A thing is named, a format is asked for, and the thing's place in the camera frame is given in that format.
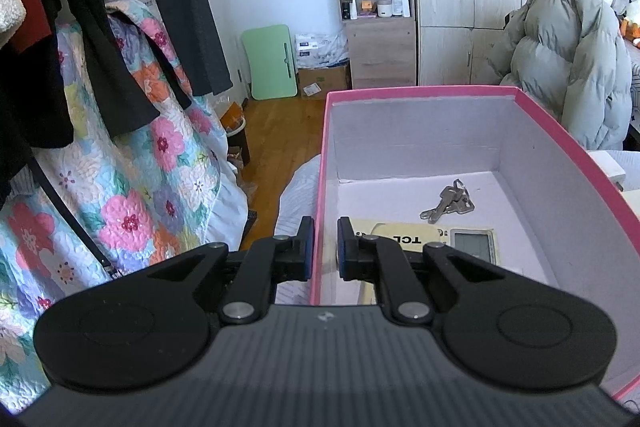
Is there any grey puffer jacket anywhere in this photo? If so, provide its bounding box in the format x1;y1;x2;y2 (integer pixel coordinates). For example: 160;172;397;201
487;0;634;153

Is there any white fluffy garment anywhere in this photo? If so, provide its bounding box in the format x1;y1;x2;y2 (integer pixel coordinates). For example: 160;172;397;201
0;0;27;49

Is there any brown cardboard box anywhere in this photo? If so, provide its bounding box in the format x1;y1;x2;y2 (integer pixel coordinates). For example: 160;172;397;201
294;63;351;100

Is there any cream remote with display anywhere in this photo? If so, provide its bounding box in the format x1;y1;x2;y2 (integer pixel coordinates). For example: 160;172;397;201
336;217;502;308

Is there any green folding table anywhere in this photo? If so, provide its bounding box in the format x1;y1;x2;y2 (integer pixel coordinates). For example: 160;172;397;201
241;24;300;102

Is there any black strap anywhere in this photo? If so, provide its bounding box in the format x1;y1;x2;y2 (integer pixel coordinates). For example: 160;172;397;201
29;146;122;281

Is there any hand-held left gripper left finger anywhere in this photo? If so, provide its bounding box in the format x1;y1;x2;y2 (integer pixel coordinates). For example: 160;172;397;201
147;216;316;327

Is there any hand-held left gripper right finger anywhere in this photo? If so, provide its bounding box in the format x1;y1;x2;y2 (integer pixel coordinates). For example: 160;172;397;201
336;216;506;327

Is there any floral quilt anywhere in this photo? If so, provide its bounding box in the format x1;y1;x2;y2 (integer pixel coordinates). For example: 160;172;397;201
0;0;251;410

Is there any white plastic package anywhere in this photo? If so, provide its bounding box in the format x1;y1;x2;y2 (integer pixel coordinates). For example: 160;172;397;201
294;31;349;70

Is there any bunch of metal keys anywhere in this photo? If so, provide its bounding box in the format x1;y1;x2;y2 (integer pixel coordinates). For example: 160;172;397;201
419;179;476;225

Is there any geometric patterned tablecloth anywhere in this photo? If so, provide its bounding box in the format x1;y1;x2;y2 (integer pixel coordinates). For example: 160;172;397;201
627;47;640;128

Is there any dark waste bin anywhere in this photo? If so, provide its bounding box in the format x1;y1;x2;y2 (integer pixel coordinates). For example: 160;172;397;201
220;101;251;168

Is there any white door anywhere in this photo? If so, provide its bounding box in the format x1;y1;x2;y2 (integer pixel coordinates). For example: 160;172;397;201
182;0;242;96

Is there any black garment with frilled cuff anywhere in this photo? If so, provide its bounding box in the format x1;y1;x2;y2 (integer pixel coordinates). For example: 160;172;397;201
0;0;193;208

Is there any white power adapter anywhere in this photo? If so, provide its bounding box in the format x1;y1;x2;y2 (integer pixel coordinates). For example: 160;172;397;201
587;150;629;193

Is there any dark grey hanging shirt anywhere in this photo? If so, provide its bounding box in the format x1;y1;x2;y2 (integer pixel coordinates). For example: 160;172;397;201
127;0;236;98

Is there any pink cardboard box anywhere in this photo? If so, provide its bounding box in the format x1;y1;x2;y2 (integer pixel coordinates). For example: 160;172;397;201
308;85;640;401

